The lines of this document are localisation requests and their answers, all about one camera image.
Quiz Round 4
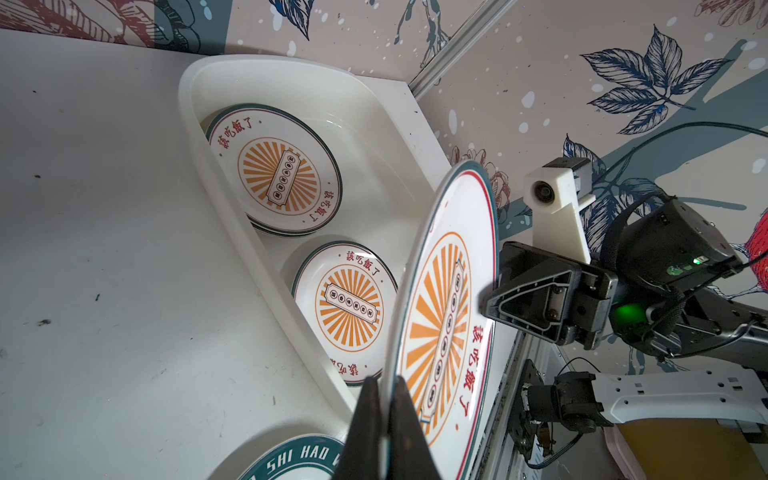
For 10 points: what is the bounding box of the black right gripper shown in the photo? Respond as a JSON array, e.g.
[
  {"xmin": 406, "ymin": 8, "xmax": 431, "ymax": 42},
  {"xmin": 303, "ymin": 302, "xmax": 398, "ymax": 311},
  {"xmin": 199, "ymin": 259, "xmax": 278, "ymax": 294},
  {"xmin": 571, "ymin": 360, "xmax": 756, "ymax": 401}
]
[{"xmin": 481, "ymin": 241, "xmax": 619, "ymax": 350}]

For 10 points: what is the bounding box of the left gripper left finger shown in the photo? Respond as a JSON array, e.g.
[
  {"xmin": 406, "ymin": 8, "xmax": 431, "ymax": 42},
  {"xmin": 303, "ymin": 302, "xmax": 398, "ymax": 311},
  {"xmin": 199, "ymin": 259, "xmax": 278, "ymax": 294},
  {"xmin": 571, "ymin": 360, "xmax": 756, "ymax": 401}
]
[{"xmin": 332, "ymin": 377, "xmax": 382, "ymax": 480}]

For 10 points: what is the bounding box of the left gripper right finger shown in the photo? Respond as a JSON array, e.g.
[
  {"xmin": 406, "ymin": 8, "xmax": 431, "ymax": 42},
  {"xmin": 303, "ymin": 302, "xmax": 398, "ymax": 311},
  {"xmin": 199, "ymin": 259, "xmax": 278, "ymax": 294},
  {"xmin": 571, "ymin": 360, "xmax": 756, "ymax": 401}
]
[{"xmin": 388, "ymin": 376, "xmax": 440, "ymax": 479}]

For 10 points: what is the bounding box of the green ring plate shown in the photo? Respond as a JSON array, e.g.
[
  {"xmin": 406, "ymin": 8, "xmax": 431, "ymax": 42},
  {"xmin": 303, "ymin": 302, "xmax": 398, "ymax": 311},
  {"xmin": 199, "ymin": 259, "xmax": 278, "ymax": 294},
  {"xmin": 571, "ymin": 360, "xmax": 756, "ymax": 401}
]
[{"xmin": 240, "ymin": 434, "xmax": 344, "ymax": 480}]

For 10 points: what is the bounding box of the orange sunburst plate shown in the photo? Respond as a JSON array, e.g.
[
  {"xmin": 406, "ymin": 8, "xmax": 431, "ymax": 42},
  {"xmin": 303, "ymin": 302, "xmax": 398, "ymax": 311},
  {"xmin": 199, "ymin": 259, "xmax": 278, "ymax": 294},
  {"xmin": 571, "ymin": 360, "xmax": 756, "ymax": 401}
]
[
  {"xmin": 206, "ymin": 103, "xmax": 343, "ymax": 237},
  {"xmin": 380, "ymin": 160, "xmax": 498, "ymax": 479},
  {"xmin": 291, "ymin": 241, "xmax": 397, "ymax": 387}
]

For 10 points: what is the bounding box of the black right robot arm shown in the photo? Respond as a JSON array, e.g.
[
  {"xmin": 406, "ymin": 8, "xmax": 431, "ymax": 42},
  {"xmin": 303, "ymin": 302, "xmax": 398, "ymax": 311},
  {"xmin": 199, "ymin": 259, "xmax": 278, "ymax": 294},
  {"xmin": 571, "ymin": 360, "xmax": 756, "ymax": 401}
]
[{"xmin": 481, "ymin": 195, "xmax": 767, "ymax": 434}]

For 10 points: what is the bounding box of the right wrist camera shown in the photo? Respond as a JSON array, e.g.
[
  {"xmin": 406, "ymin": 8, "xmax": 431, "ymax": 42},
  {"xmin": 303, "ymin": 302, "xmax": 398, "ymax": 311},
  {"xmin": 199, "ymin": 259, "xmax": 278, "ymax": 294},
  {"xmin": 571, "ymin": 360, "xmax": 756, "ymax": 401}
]
[{"xmin": 523, "ymin": 157, "xmax": 596, "ymax": 264}]

